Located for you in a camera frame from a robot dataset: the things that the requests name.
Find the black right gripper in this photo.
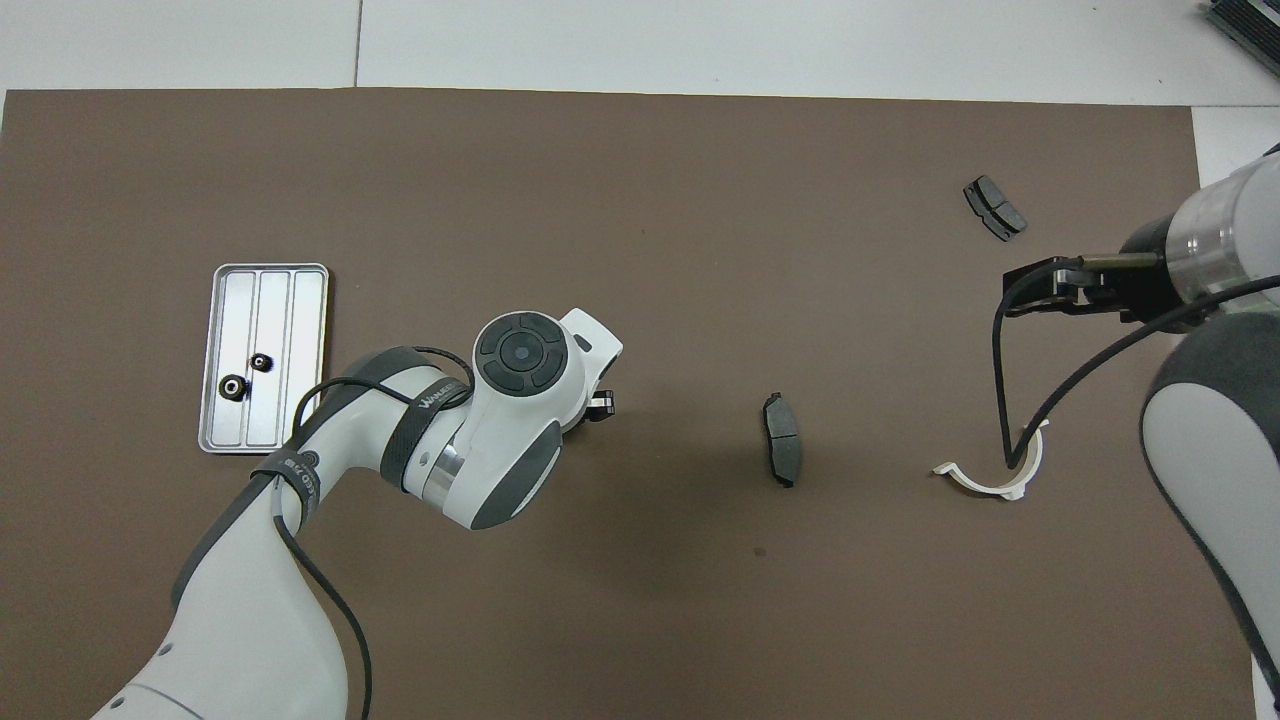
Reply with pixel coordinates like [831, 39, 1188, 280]
[1003, 215, 1189, 324]

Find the silver metal tray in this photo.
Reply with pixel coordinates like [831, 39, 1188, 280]
[198, 263, 331, 455]

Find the short grey brake pad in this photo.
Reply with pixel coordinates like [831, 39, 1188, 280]
[962, 175, 1029, 243]

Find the brown table mat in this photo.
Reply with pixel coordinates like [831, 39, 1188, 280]
[0, 88, 1257, 720]

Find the long dark brake pad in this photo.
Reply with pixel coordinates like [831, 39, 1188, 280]
[762, 391, 805, 489]

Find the dark ribbed equipment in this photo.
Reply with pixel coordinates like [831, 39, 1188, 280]
[1203, 0, 1280, 79]

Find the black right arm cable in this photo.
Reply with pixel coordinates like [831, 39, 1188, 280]
[991, 257, 1280, 472]

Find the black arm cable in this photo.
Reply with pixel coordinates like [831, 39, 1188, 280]
[991, 257, 1280, 472]
[270, 345, 473, 720]

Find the white curved plastic bracket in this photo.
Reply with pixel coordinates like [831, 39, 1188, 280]
[932, 420, 1050, 502]

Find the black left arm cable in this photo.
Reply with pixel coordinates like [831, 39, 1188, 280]
[270, 345, 473, 720]

